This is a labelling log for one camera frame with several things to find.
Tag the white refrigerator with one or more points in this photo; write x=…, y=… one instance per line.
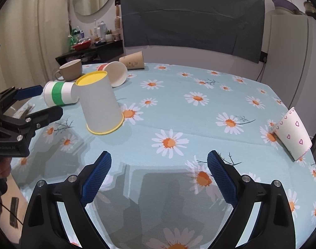
x=291, y=65

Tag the daisy print blue tablecloth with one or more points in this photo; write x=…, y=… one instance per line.
x=159, y=192

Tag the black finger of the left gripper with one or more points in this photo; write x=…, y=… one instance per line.
x=13, y=127

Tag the dark cloth covered television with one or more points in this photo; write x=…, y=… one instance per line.
x=233, y=27

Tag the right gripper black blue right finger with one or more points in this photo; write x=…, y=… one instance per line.
x=274, y=226

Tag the green stripe white paper cup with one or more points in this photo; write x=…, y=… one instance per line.
x=60, y=93

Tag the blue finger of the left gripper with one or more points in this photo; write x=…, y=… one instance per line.
x=11, y=95

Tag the purple basin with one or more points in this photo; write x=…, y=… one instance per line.
x=285, y=4

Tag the white spray bottle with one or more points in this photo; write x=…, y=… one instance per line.
x=102, y=29

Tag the person's hand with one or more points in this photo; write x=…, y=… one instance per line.
x=5, y=167

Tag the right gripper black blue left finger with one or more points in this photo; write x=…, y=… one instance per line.
x=43, y=227

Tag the orange white paper cup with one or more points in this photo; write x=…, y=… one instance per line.
x=116, y=71

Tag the yellow rim white paper cup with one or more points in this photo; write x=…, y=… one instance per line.
x=101, y=110

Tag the black phone on floor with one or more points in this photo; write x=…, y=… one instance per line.
x=13, y=212

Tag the metal cooking pot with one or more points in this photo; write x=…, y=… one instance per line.
x=309, y=8

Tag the brown kraft paper cup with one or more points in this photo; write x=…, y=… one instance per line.
x=133, y=61

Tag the small potted plant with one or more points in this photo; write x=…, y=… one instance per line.
x=109, y=36

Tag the red bowl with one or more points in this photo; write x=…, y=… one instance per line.
x=82, y=45

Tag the dark side cabinet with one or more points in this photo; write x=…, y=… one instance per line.
x=94, y=54

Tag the pink hearts white paper cup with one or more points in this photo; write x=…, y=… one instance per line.
x=293, y=134

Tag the beige ceramic mug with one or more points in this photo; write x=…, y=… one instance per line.
x=70, y=71

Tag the beige curtain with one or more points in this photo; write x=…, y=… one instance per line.
x=32, y=34

